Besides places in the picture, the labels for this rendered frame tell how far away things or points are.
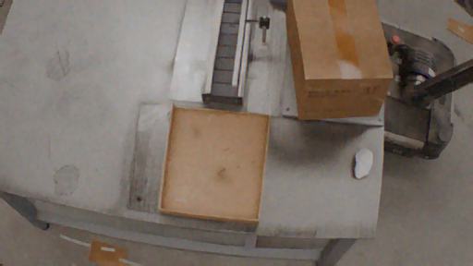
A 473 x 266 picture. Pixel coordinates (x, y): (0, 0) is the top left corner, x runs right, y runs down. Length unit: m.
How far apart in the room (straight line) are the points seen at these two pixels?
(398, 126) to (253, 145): 0.87
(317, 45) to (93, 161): 0.70
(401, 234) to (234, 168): 1.08
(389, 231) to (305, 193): 0.94
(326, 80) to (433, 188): 1.28
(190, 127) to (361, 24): 0.56
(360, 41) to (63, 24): 0.97
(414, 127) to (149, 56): 1.12
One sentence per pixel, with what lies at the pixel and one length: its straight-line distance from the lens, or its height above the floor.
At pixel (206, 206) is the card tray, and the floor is 0.83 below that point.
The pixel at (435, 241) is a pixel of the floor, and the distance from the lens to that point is 2.79.
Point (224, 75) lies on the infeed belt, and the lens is 1.92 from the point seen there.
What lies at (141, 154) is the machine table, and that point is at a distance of 1.91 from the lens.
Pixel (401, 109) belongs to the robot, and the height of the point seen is 0.24.
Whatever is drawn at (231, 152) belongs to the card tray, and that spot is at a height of 0.83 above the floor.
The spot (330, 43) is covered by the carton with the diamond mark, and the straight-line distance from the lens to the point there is 1.71.
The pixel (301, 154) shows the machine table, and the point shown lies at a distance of 1.90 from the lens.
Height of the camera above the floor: 2.63
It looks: 70 degrees down
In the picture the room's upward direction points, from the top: 2 degrees counter-clockwise
